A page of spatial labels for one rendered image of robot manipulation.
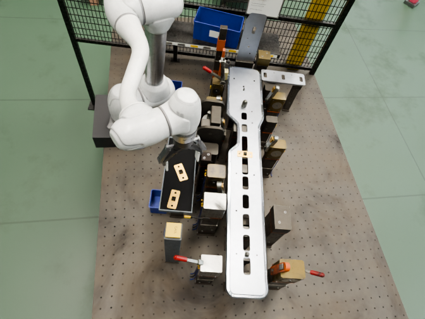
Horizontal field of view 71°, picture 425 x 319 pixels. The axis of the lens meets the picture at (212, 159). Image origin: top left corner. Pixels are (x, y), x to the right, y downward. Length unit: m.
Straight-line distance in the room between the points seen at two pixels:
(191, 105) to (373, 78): 3.43
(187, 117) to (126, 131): 0.19
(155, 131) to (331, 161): 1.50
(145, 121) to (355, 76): 3.39
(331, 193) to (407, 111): 2.19
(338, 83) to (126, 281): 3.09
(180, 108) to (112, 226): 1.01
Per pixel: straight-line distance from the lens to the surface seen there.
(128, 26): 1.25
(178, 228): 1.25
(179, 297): 1.67
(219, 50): 2.08
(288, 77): 2.10
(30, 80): 3.53
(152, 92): 1.75
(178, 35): 2.17
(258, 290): 1.41
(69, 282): 2.49
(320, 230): 1.94
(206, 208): 1.34
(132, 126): 0.91
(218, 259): 1.34
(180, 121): 0.94
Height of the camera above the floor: 2.36
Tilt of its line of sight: 59 degrees down
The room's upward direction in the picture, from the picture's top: 14 degrees clockwise
